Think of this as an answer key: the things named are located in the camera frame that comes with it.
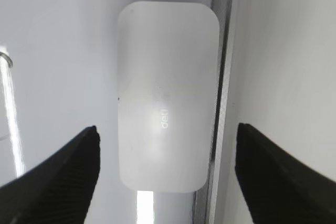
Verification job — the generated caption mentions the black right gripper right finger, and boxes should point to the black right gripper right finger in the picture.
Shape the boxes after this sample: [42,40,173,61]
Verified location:
[235,123,335,223]

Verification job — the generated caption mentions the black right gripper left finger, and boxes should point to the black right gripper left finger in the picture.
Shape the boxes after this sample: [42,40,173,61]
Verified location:
[1,126,100,223]

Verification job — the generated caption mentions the white rectangular board eraser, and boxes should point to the white rectangular board eraser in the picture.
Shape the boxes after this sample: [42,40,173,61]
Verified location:
[117,1,219,193]

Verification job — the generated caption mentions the white board with grey frame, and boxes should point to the white board with grey frame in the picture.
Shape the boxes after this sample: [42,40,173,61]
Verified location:
[0,0,253,224]

